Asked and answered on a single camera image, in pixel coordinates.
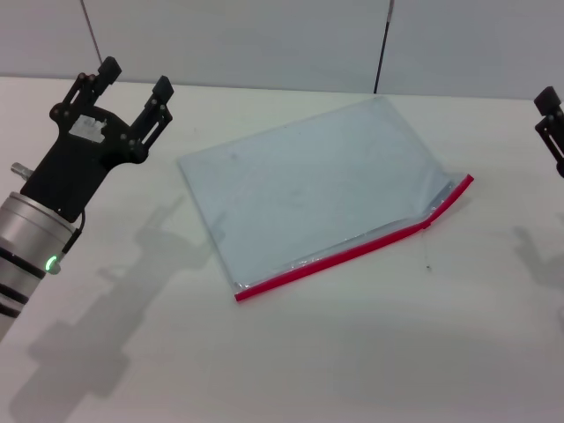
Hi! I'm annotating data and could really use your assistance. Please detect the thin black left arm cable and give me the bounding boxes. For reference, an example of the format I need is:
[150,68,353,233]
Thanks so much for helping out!
[61,210,87,266]

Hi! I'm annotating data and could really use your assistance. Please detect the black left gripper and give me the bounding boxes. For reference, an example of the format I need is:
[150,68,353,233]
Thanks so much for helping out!
[19,56,174,223]

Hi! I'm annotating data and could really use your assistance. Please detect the clear red-zipper document bag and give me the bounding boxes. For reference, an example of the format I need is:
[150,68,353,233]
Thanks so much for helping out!
[177,94,476,304]

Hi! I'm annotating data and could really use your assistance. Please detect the thin black background pole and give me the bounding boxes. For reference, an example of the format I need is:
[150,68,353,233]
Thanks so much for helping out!
[373,0,396,95]

